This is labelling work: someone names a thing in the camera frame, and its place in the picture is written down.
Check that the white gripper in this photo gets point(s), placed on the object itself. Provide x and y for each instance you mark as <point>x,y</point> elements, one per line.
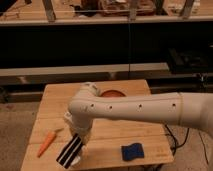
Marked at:
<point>80,126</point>

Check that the wooden shelf rack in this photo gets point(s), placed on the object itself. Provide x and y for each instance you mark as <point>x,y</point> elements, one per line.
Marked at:
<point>74,12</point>

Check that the red ceramic cup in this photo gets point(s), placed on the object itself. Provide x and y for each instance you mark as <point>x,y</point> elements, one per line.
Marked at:
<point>112,93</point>

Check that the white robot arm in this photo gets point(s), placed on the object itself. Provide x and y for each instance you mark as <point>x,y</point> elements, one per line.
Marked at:
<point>192,110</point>

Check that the orange toy carrot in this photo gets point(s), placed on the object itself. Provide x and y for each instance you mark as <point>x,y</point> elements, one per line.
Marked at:
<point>50,137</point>

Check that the blue eraser sponge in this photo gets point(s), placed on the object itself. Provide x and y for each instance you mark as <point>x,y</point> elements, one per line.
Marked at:
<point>132,151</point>

